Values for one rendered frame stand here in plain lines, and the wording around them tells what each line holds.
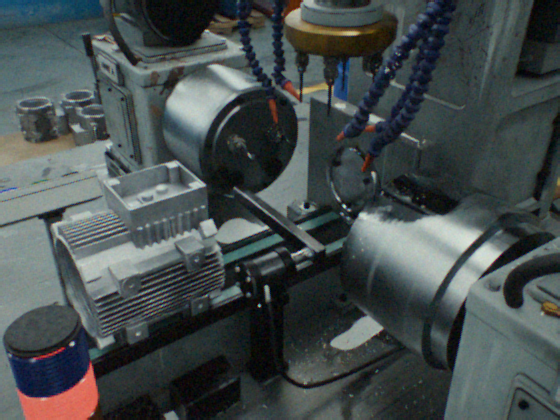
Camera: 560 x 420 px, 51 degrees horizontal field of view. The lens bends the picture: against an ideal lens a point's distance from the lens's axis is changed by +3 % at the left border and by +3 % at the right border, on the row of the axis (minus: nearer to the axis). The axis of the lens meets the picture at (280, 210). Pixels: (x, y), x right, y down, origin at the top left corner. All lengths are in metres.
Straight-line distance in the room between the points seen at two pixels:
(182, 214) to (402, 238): 0.32
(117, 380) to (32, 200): 0.33
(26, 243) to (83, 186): 0.40
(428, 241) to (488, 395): 0.19
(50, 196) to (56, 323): 0.54
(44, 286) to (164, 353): 0.41
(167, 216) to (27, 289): 0.52
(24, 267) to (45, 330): 0.83
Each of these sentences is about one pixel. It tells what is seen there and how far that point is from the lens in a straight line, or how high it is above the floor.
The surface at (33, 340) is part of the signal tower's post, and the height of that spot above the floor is 1.22.
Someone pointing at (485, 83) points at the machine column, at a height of 1.23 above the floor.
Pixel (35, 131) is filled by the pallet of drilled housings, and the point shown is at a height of 0.22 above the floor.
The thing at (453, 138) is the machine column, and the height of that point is 1.12.
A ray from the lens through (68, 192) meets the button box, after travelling 1.06.
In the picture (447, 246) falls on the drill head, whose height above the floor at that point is 1.14.
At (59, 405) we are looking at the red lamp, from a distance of 0.57.
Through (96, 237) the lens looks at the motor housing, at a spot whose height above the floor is 1.10.
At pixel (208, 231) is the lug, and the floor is 1.08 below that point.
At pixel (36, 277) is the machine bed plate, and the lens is 1.33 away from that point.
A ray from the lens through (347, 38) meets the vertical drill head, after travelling 0.90.
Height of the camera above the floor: 1.56
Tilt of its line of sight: 32 degrees down
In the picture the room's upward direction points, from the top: straight up
